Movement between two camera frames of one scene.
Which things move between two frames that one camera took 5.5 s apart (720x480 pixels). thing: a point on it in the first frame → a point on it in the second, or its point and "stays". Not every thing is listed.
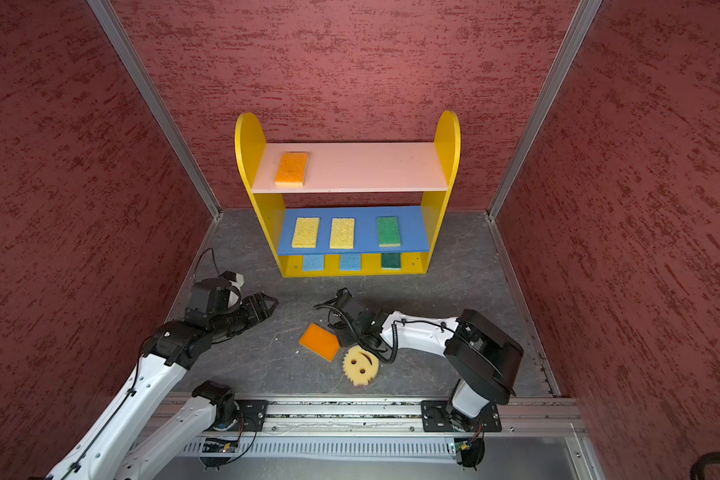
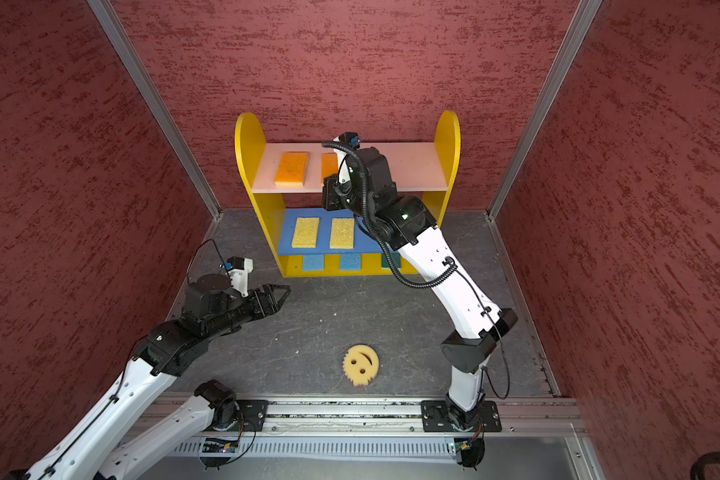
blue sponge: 313,262 stays
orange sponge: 320,341 → 329,165
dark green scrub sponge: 391,261 stays
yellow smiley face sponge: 360,366 stays
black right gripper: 343,336 → 337,200
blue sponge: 350,262 stays
